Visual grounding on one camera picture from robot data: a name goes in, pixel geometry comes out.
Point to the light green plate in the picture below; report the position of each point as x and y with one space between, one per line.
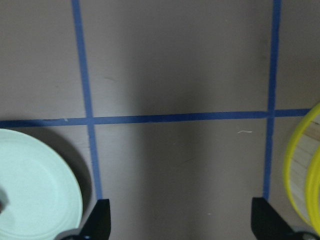
44 195

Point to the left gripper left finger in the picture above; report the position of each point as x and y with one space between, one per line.
98 224

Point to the yellow bamboo steamer basket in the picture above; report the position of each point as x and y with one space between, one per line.
301 170

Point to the brown steamed bun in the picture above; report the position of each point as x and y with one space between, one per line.
4 201

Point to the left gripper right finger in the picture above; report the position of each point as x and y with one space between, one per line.
267 224

